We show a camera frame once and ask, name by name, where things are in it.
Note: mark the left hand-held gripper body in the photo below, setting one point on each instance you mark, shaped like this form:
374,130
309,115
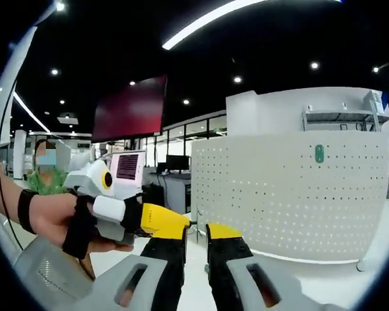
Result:
90,179

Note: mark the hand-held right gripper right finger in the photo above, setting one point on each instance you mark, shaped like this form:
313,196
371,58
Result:
227,275

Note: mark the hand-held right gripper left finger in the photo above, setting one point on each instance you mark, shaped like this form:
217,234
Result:
162,275

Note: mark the white perforated mounting plate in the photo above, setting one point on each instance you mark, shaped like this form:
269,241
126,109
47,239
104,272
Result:
278,201

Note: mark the person's left hand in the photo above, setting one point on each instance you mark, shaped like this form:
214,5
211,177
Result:
55,217

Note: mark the pink-lit monitor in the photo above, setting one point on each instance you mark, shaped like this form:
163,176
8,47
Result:
128,168

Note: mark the black computer monitor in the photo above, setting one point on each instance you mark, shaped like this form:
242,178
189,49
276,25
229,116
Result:
178,162

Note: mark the large dark red screen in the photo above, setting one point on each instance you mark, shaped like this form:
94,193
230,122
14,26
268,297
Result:
129,110

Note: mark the grey mesh office chair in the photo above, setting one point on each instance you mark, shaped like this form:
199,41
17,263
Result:
45,272

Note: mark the person's white shirt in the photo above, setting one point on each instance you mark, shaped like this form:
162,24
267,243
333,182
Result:
19,64

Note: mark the ceiling strip light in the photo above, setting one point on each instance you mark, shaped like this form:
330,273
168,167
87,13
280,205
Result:
207,22

